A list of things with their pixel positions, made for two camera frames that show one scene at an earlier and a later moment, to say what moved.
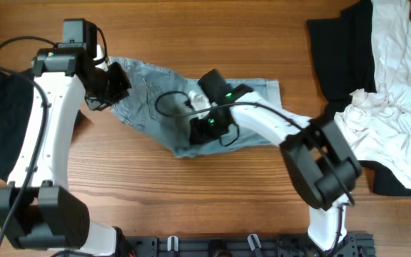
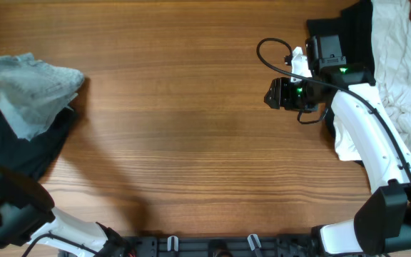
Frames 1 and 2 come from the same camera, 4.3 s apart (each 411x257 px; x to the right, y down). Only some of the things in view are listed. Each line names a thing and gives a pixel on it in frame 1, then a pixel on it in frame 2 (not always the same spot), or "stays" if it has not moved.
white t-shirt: x=392 y=128 stays
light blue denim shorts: x=158 y=103 -> x=31 y=92
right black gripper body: x=198 y=132 -> x=285 y=93
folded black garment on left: x=3 y=100 stays
